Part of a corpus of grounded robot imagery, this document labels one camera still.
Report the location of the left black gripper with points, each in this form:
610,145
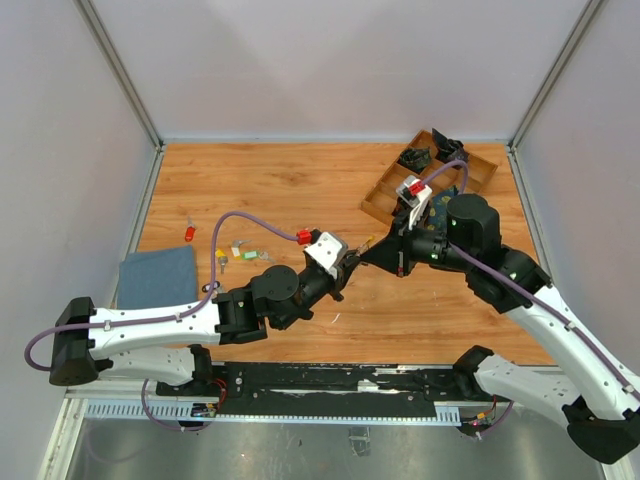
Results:
349,263

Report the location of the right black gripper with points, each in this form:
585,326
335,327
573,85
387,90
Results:
394,253

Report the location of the key with green tag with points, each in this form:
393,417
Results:
257,255

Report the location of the black white tag key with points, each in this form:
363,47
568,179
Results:
212,287

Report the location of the large keyring with yellow handle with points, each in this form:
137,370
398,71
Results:
365,245

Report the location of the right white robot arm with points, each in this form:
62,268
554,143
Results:
596,402

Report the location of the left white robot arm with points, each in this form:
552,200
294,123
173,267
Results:
91,343

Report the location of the blue yellow leaf tie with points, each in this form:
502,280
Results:
437,210

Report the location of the green patterned rolled tie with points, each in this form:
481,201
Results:
415,159

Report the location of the dark rolled tie top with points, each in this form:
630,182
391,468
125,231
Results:
448,149

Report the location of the key with yellow tag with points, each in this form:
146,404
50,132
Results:
221,259

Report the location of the key with red tag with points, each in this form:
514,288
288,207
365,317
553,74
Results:
190,230

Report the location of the folded blue cloth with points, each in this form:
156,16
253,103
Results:
160,278

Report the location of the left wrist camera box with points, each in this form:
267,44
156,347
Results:
327,251

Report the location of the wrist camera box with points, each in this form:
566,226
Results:
416,195
327,251

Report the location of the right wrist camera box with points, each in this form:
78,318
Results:
416,195

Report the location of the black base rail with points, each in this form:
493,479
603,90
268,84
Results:
328,391

